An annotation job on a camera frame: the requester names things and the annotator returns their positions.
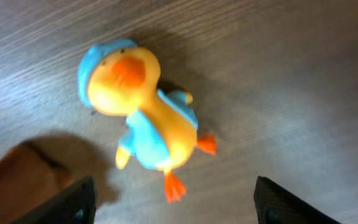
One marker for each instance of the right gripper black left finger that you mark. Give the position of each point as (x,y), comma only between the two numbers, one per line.
(77,204)

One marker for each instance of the brown plush toy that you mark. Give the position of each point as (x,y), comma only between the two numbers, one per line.
(28,178)

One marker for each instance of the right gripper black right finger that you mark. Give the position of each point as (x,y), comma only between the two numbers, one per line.
(276,205)

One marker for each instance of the yellow duck toy blue hat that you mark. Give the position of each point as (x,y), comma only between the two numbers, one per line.
(119,78)

